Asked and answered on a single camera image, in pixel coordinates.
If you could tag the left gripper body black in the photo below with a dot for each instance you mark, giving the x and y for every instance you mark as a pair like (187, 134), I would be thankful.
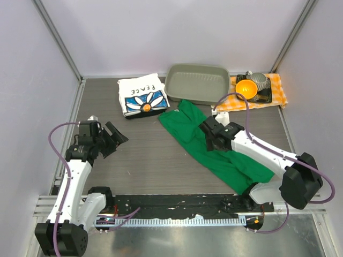
(100, 141)

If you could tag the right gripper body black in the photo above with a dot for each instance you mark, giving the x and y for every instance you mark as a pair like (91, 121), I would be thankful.
(209, 145)

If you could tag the grey plastic tray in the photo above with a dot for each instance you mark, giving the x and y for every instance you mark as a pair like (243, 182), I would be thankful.
(200, 84)

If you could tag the orange bowl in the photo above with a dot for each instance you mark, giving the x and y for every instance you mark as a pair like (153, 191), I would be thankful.
(246, 89)

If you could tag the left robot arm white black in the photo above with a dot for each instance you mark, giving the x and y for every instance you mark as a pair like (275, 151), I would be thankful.
(65, 232)

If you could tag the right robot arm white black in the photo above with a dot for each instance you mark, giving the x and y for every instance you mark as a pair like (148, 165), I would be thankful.
(298, 181)

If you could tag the black folded t shirt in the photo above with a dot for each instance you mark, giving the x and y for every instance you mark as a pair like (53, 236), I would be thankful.
(133, 114)

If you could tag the white folded daisy t shirt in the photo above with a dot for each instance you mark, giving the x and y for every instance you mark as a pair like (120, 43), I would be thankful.
(146, 93)

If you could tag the black floral square plate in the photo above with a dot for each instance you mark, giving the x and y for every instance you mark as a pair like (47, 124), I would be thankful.
(263, 96)

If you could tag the grey striped mug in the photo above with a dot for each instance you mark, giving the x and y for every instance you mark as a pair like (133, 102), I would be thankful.
(260, 79)

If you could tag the orange checkered cloth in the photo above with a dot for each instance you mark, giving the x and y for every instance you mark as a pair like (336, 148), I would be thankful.
(278, 97)

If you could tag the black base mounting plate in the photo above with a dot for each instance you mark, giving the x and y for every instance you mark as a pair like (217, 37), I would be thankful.
(182, 206)

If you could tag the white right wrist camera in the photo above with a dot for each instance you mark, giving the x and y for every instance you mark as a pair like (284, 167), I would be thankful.
(221, 117)

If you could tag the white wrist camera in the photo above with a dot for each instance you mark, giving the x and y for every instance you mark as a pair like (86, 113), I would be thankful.
(91, 118)
(221, 117)

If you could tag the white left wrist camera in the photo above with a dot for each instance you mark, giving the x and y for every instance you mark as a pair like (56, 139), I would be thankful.
(91, 118)

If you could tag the slotted cable duct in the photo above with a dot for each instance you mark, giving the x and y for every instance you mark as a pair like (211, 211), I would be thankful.
(198, 220)

